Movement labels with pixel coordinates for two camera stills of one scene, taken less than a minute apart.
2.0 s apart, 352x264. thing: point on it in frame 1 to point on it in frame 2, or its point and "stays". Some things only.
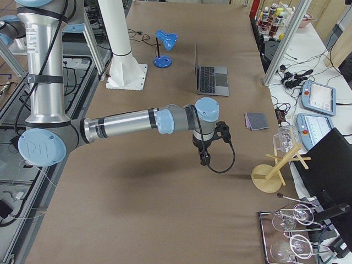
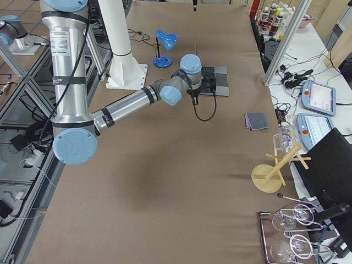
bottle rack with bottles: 272,22 stays
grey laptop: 211,80 stays
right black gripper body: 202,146 to 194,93
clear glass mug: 288,137 stays
